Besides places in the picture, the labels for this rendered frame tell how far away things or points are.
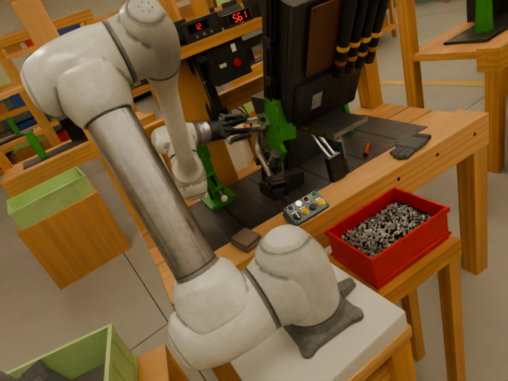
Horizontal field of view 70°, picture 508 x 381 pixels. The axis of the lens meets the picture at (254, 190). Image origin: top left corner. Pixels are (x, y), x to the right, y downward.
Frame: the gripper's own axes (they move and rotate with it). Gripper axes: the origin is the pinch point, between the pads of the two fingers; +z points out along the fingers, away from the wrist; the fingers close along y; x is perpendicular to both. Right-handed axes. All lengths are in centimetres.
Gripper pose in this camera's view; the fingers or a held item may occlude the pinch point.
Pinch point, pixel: (256, 123)
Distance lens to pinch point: 146.9
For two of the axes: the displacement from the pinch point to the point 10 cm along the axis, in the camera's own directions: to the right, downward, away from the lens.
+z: 8.9, -2.3, 3.9
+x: -2.6, 4.4, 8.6
